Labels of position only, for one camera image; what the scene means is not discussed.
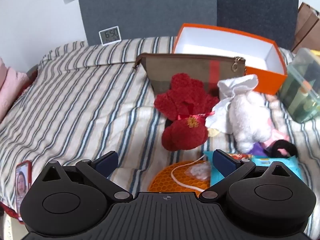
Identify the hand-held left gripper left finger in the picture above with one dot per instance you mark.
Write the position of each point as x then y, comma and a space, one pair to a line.
107, 163

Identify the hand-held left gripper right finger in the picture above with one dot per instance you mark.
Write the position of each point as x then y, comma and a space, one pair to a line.
225, 163

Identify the red plush toy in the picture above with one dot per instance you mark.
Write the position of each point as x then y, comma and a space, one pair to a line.
185, 135

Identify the orange silicone mat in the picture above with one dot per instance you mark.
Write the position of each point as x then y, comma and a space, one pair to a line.
162, 182

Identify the blue wipes packet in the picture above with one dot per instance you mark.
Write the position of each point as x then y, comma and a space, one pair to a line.
287, 162

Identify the orange cardboard box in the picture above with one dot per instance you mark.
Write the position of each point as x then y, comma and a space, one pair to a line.
265, 80

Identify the brown pouch with red stripe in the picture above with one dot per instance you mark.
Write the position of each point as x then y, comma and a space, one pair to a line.
180, 65

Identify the purple soft item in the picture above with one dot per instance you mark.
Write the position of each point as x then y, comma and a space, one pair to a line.
258, 150

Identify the small bag of cotton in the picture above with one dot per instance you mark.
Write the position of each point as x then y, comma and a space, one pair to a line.
197, 171

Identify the black scrunchie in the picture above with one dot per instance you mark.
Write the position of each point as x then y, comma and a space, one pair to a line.
291, 147

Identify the phone in red case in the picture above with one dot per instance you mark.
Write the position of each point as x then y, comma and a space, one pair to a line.
22, 182

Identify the clear plastic container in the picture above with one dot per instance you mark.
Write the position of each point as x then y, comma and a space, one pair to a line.
300, 92

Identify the red fringed cloth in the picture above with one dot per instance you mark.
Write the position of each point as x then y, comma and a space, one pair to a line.
10, 211

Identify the pink towel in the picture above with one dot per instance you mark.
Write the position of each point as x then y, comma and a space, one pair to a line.
10, 85

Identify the white digital clock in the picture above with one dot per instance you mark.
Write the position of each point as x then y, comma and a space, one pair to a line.
109, 35

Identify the light grey headboard panel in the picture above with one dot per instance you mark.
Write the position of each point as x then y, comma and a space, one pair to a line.
137, 10

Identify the dark grey headboard panel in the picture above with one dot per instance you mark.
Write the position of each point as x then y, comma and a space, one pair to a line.
255, 10

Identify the brown paper bag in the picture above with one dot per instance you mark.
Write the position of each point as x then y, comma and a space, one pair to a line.
306, 25

